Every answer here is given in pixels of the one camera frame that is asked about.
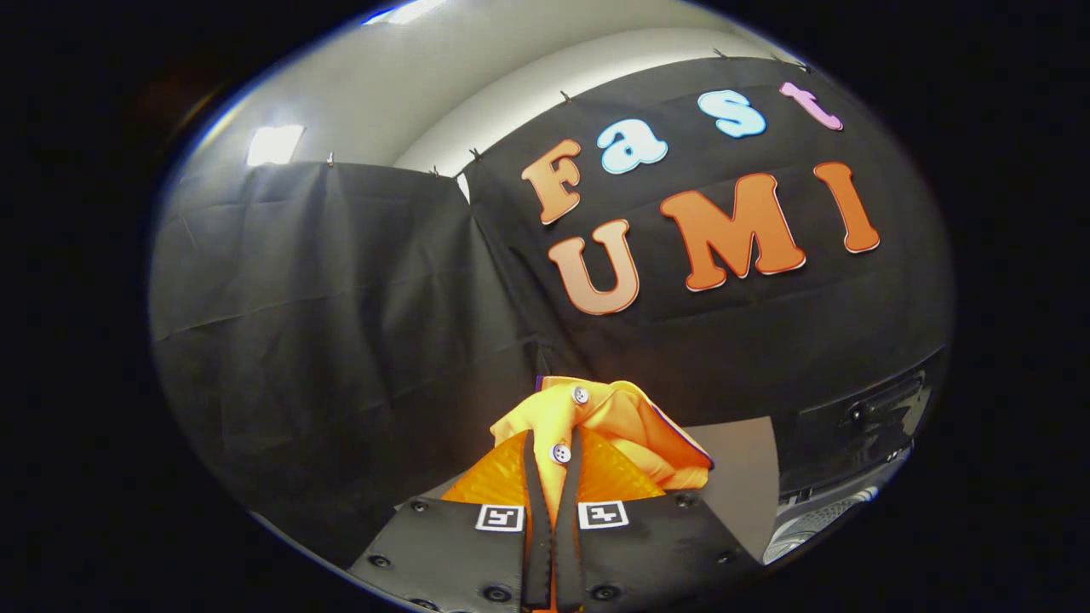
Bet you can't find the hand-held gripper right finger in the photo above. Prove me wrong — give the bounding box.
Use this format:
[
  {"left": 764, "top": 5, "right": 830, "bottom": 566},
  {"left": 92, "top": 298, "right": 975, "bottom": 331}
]
[{"left": 555, "top": 426, "right": 763, "bottom": 612}]

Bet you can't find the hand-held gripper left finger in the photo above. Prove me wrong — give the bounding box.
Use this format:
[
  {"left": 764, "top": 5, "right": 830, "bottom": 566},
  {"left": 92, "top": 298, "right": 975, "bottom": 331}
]
[{"left": 347, "top": 428, "right": 554, "bottom": 613}]

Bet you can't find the black backdrop cloth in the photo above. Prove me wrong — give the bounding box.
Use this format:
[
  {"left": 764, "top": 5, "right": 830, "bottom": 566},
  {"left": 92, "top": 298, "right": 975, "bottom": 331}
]
[{"left": 149, "top": 55, "right": 955, "bottom": 570}]

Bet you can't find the orange polo shirt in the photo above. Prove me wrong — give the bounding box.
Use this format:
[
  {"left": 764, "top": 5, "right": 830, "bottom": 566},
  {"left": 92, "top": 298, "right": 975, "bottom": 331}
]
[{"left": 490, "top": 376, "right": 714, "bottom": 613}]

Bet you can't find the grey side cabinet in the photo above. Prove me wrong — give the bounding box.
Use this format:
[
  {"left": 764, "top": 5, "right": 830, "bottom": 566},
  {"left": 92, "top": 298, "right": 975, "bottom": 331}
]
[{"left": 417, "top": 417, "right": 781, "bottom": 564}]

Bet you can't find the grey washing machine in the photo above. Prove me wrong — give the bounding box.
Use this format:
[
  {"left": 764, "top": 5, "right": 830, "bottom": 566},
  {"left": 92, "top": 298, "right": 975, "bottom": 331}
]
[{"left": 762, "top": 349, "right": 948, "bottom": 567}]

